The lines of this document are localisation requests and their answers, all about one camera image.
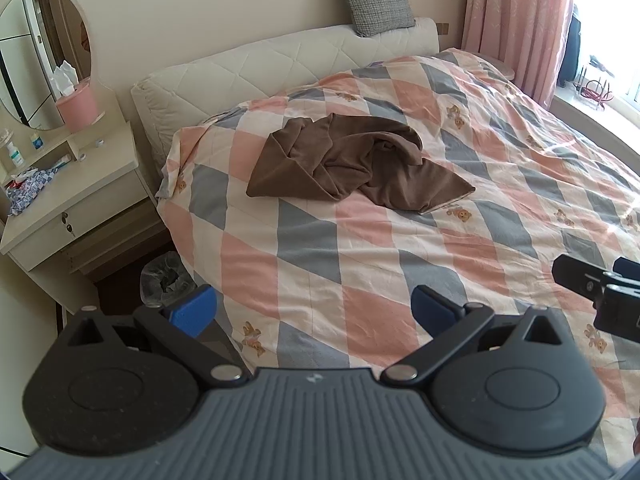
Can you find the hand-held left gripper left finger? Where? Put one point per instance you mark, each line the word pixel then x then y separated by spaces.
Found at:
pixel 192 311

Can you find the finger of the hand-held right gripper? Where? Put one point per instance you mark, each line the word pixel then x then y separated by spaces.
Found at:
pixel 580 275
pixel 629 269

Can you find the toothpaste tube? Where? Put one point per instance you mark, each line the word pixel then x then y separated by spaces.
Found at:
pixel 61 162

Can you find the small blue white jar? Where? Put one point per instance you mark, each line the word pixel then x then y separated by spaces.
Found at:
pixel 36 142

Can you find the oval mirror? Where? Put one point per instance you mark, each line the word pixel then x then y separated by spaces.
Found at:
pixel 35 60

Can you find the trash bin with plastic bag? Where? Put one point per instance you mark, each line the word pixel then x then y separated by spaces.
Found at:
pixel 167 277

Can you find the blue patterned packet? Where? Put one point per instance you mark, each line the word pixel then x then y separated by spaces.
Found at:
pixel 30 187

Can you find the white pump bottle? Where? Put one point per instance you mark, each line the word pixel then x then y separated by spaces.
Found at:
pixel 16 156

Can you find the pink grey checkered blanket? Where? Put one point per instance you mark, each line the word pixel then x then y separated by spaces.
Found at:
pixel 350 245

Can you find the cream dressing table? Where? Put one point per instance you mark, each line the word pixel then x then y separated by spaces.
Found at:
pixel 90 195

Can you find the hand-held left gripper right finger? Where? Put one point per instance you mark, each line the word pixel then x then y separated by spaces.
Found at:
pixel 432 310

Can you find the pink tissue box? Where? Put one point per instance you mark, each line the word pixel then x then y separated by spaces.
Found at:
pixel 77 107

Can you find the pink curtain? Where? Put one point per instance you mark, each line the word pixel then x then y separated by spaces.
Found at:
pixel 515 25

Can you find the drawer keys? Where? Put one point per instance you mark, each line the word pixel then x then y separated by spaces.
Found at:
pixel 68 227

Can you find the beige wall socket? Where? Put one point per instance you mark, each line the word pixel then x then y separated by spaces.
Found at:
pixel 443 27

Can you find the cream quilted bed headboard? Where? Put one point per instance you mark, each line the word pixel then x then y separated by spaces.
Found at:
pixel 280 60

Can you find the dark object at window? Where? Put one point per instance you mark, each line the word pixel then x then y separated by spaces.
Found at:
pixel 571 50

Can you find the brown long-sleeved sweater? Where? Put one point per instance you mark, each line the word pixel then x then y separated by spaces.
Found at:
pixel 345 165

